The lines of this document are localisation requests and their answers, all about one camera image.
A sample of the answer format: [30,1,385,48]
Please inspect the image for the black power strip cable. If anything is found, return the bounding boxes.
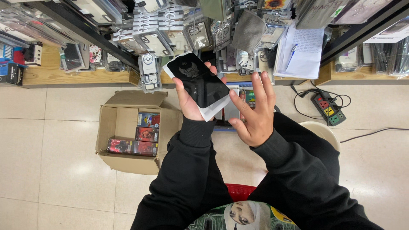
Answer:
[290,80,352,127]

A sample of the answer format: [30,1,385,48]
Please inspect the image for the wooden shelf with cable packets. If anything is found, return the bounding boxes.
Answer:
[315,24,409,86]

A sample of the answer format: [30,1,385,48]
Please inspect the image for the white handwritten notebook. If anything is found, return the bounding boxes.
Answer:
[273,26,325,80]

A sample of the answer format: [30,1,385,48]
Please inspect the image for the blue white pen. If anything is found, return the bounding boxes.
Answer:
[285,44,298,72]

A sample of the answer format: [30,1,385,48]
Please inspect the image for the black display rack bar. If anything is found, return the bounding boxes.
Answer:
[320,0,409,66]
[27,0,140,70]

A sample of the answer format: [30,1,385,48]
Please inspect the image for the wooden shelf with goods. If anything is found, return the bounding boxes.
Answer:
[0,41,141,87]

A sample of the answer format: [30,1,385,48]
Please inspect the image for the blue printed small box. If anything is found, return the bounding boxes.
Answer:
[137,112,160,128]

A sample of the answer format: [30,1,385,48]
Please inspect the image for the long black floor cable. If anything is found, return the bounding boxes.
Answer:
[339,127,409,144]

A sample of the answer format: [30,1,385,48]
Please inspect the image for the black multicolour power strip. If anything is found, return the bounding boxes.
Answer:
[311,91,347,127]

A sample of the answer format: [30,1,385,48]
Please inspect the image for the dark red printed box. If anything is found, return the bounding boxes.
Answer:
[132,141,159,157]
[107,138,135,155]

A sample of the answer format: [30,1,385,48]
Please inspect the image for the blue tray of packets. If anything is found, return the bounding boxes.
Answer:
[212,81,257,132]

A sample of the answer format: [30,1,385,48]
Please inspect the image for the person's left hand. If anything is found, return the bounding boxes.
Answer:
[172,62,228,122]

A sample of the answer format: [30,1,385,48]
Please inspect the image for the silver flat packet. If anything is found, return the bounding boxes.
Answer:
[223,88,241,122]

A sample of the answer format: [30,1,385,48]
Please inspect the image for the grey cloth piece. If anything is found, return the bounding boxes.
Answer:
[231,9,268,57]

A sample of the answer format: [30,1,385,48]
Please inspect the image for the person's printed shirt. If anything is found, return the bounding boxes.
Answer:
[185,200,301,230]

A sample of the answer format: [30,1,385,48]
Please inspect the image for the white phone case packet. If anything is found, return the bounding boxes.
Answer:
[138,53,163,94]

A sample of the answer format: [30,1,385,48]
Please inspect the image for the red printed small box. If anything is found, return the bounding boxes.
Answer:
[135,126,160,143]

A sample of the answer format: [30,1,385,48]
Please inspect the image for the person's right hand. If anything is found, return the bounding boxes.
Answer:
[228,72,277,148]

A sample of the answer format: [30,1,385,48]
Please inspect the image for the red plastic stool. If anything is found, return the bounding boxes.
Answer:
[225,183,258,203]

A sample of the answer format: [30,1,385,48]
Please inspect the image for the green red printed packet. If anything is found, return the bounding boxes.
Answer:
[240,89,256,122]

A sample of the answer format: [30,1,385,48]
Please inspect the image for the cream plastic stool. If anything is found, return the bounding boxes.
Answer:
[299,121,342,158]

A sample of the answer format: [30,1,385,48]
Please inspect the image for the hanging phone case packets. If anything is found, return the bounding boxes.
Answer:
[0,0,393,85]

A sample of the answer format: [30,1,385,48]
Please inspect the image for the open cardboard box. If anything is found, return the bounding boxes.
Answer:
[95,90,183,175]

